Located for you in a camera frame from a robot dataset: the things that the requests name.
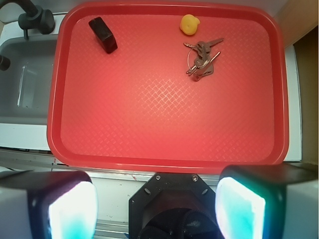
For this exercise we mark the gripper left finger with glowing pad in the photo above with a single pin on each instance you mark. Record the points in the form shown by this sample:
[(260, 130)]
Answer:
[(47, 205)]

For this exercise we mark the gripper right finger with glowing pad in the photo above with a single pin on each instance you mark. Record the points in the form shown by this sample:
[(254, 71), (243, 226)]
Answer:
[(268, 201)]

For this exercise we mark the black box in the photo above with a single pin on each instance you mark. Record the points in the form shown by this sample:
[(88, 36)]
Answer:
[(103, 34)]

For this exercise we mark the grey sink basin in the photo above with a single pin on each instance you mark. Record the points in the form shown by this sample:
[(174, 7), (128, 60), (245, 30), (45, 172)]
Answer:
[(25, 85)]

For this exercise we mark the red plastic tray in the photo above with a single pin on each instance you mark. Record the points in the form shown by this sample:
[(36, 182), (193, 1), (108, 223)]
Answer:
[(137, 109)]

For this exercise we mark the bunch of metal keys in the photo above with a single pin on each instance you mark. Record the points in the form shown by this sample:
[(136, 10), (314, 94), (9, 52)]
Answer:
[(203, 63)]

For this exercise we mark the black sink faucet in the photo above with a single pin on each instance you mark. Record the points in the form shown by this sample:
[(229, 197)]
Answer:
[(34, 17)]

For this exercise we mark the yellow rubber duck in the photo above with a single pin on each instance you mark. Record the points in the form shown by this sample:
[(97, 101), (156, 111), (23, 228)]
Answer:
[(189, 24)]

